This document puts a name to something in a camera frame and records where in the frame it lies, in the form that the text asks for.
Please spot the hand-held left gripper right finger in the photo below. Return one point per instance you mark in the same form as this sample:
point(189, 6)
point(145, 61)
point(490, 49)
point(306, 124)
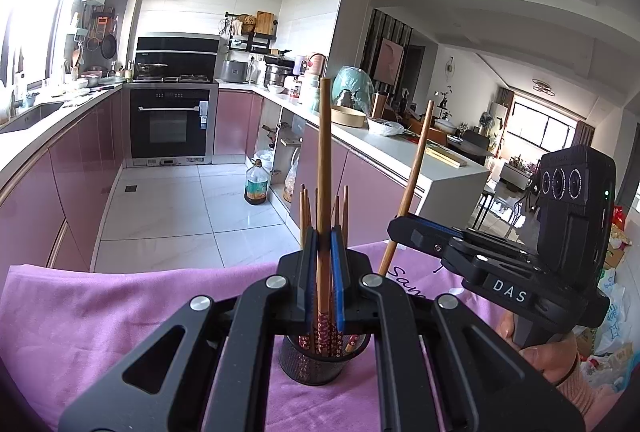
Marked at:
point(337, 272)

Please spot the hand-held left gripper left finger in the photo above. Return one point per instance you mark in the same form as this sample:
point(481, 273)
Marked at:
point(311, 262)

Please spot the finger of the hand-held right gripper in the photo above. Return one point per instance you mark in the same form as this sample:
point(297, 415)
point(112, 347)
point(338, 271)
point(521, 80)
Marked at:
point(407, 232)
point(445, 227)

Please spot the set of wooden chopsticks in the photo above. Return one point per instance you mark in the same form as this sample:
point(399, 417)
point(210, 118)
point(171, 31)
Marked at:
point(304, 212)

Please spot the black mesh holder cup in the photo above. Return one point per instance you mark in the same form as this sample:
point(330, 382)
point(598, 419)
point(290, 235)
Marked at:
point(320, 369)

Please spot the person's right forearm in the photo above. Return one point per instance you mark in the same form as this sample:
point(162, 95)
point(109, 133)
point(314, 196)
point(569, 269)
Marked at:
point(585, 397)

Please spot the person's right hand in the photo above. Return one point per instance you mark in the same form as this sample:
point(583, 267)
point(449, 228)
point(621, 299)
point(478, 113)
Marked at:
point(547, 362)

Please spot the yellow flat box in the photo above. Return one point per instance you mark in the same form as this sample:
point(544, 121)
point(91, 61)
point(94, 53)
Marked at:
point(445, 157)

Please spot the clear plastic food bag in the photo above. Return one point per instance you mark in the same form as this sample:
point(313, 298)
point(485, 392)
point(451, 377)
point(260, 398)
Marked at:
point(291, 182)

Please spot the dark dining table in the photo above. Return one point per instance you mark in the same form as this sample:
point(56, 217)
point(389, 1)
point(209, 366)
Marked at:
point(470, 144)

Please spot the cooking oil bottle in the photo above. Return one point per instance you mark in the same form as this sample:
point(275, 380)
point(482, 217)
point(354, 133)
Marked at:
point(256, 187)

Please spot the living room window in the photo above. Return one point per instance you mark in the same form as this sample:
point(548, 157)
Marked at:
point(545, 124)

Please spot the white printed plastic bag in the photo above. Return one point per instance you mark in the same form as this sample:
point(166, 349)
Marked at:
point(612, 322)

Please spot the white standing air conditioner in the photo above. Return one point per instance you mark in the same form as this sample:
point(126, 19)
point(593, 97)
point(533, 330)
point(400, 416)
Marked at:
point(498, 122)

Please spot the round bamboo steamer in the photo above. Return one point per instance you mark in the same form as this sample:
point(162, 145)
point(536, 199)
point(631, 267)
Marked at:
point(350, 117)

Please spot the ceiling chandelier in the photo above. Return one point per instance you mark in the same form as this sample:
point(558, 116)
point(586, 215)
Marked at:
point(542, 87)

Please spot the narrow pink base cabinet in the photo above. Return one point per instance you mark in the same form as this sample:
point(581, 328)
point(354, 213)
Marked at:
point(237, 122)

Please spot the pink floral tablecloth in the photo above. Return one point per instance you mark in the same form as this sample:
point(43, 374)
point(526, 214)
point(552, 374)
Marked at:
point(150, 302)

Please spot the framed painting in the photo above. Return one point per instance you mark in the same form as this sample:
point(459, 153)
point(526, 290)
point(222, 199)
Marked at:
point(389, 61)

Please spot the white bowl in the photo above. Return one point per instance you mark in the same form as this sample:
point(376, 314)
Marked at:
point(275, 88)

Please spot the pink kettle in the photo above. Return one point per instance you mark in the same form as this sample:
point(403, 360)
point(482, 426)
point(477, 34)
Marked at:
point(316, 67)

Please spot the steel cooking pot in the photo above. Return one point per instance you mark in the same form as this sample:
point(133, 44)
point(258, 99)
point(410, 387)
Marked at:
point(276, 74)

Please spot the black built-in oven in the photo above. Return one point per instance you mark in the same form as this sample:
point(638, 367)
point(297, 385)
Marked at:
point(170, 127)

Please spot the wooden cutting board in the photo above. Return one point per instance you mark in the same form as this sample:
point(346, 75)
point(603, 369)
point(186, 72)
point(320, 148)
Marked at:
point(265, 22)

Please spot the black range hood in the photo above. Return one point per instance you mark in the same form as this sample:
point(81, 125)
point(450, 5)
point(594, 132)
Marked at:
point(177, 52)

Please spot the long pink base cabinets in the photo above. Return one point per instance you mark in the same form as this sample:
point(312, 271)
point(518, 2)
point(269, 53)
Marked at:
point(75, 172)

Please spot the hanging frying pan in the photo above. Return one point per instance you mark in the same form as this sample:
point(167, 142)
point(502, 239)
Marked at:
point(108, 46)

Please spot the steel kitchen sink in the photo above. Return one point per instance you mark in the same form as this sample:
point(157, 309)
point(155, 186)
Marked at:
point(30, 117)

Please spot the black wall rack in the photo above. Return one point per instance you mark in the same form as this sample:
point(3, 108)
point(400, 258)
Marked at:
point(250, 42)

